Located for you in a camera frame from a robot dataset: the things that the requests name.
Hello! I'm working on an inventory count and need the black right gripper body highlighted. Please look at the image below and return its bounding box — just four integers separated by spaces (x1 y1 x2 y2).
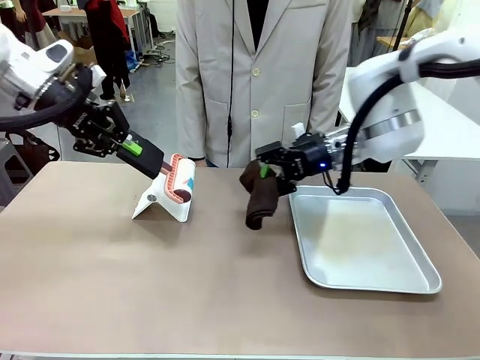
293 132 334 182

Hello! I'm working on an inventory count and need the dark brown cloth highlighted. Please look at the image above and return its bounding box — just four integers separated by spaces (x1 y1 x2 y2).
238 160 281 232

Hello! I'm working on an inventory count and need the person in red top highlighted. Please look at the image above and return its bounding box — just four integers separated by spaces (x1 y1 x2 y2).
85 0 133 102

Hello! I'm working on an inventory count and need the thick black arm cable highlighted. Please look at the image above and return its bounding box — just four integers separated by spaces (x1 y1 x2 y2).
0 63 95 132
322 59 480 197

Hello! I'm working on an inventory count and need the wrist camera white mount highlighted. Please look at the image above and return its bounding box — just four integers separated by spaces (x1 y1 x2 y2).
290 121 312 143
88 64 107 88

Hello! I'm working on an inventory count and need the cardboard box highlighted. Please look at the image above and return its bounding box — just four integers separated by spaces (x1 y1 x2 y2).
70 40 99 65

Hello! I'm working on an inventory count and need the thin black cord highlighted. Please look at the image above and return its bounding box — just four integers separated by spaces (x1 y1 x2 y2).
226 0 236 168

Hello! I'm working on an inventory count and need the person in beige coat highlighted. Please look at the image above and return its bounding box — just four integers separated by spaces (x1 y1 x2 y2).
175 0 356 169

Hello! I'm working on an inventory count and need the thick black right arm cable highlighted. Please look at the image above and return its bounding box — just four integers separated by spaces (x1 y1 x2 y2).
322 59 480 197

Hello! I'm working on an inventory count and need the white lint roller stand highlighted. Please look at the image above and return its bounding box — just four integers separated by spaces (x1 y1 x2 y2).
130 160 199 223

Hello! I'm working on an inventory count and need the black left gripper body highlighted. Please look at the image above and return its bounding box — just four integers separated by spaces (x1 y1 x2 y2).
62 103 114 143

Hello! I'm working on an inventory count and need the metal tray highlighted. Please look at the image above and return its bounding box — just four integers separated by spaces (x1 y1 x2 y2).
287 184 443 296

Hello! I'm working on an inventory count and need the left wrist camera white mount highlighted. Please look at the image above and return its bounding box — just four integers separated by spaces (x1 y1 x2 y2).
88 64 107 88

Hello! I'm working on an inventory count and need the white table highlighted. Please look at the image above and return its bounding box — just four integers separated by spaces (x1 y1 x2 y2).
337 67 480 218

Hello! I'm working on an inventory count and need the person in dark red garment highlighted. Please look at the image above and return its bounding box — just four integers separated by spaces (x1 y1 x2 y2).
0 0 59 52

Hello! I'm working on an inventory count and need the person in grey clothing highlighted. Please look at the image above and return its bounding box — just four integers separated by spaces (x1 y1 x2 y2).
348 0 413 68

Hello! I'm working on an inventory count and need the grey stool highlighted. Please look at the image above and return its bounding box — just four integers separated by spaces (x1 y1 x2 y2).
0 139 35 208

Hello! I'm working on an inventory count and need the wooden table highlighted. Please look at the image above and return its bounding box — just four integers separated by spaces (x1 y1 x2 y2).
376 35 412 52
40 5 155 57

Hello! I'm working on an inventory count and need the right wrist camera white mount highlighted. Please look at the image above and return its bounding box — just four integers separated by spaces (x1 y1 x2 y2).
290 121 312 143

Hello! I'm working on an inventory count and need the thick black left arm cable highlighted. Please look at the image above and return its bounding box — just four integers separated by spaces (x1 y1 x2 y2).
0 63 95 132

